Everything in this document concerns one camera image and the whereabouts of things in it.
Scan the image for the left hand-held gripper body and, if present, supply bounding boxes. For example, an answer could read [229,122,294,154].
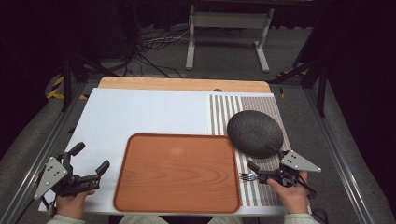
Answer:
[33,151,102,201]

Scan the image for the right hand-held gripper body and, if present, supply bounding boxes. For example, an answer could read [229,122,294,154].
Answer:
[257,150,322,188]

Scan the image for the silver metal fork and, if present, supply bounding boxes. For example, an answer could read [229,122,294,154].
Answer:
[238,173,260,182]

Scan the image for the person's left hand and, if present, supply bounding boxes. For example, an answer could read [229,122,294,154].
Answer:
[55,189,96,220]

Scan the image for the person's right hand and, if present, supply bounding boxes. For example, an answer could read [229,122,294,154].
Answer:
[266,170,310,216]

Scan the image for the striped woven placemat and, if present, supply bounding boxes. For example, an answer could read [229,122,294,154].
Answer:
[207,93,294,208]

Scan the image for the yellow black floor tape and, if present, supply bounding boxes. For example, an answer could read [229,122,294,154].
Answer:
[46,76,90,101]

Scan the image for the white table sheet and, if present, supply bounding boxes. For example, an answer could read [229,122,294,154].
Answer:
[38,87,313,217]

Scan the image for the black tripod stand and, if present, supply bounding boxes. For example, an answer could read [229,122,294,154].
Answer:
[268,57,329,119]
[59,50,120,113]

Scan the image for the brown wood-grain tray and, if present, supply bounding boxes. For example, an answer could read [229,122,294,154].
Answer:
[112,133,242,216]

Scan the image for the person's light clothing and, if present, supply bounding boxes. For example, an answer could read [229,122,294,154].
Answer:
[117,214,245,224]

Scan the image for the white metal stand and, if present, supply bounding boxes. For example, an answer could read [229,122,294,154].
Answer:
[185,4,276,74]

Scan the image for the aluminium frame rail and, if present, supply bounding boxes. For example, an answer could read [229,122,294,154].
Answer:
[304,88,389,224]
[0,81,90,224]

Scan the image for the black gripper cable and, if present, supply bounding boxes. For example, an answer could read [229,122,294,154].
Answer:
[295,173,330,223]
[39,195,58,218]

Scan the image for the black floor cables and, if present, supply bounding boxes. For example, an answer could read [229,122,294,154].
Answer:
[124,26,191,79]

